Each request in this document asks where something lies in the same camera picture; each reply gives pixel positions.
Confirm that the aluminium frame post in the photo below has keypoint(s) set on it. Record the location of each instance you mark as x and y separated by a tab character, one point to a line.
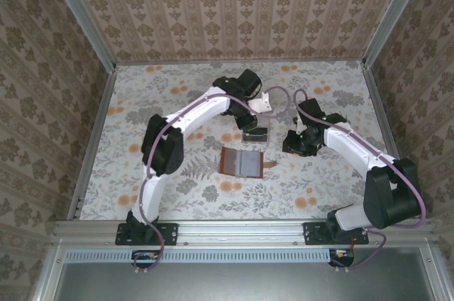
82	13
397	10

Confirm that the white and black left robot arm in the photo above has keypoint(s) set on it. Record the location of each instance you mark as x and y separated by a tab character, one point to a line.
202	113

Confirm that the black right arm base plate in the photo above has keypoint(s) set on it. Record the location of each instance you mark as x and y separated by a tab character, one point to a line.
312	233

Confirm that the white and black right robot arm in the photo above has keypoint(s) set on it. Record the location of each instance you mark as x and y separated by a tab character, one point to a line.
354	148

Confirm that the grey metal sheet panel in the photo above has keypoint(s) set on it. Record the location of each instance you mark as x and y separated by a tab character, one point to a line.
230	283

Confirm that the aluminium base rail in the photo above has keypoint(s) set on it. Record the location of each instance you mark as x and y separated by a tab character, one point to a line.
241	231

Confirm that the black connector box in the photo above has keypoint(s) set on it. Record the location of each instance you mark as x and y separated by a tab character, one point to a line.
342	257
145	257

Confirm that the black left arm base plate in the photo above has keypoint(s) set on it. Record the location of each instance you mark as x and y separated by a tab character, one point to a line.
170	233

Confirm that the floral patterned table cover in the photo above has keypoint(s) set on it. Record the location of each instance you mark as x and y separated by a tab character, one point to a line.
159	84

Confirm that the aluminium table side rail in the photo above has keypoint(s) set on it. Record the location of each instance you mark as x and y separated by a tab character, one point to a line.
95	137
388	137

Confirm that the brown leather card holder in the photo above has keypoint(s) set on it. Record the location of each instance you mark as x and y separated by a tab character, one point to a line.
232	162

